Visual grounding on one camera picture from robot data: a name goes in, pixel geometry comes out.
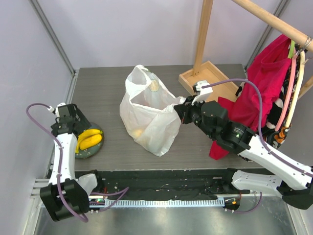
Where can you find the magenta shirt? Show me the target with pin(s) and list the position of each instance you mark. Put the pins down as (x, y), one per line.
(256, 98)

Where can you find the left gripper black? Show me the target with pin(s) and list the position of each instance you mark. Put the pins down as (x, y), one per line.
(82, 123)

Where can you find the green hanger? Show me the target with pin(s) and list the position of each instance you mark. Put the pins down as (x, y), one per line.
(291, 49)

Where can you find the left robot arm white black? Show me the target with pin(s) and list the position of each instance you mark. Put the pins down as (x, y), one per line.
(65, 195)

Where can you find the wooden clothes rack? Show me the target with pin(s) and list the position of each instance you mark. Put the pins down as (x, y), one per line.
(207, 70)

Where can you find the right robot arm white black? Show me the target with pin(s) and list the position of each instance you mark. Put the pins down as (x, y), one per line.
(289, 180)

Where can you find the white cable duct strip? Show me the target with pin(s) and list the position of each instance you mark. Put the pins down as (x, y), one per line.
(168, 204)

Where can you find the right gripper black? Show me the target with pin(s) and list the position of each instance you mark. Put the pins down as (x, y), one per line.
(181, 113)

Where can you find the pink hanger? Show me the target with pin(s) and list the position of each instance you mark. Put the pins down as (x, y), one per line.
(288, 94)

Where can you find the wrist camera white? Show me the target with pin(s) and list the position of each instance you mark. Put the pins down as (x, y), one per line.
(202, 90)
(55, 110)

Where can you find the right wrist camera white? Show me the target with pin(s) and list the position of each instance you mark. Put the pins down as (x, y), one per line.
(202, 90)

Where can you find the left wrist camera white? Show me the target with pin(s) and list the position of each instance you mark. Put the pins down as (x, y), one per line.
(55, 110)

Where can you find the cream hanger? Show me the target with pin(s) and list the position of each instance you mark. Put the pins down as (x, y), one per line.
(297, 89)

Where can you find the black patterned garment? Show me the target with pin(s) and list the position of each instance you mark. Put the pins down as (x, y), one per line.
(274, 132)

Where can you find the yellow banana bunch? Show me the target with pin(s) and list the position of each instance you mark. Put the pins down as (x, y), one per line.
(86, 134)

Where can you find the dark fruit plate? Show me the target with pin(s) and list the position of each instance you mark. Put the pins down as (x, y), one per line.
(89, 152)

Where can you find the white plastic bag lemon print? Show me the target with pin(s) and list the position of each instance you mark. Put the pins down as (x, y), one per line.
(147, 111)

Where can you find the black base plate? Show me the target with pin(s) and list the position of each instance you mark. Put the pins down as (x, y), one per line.
(164, 185)

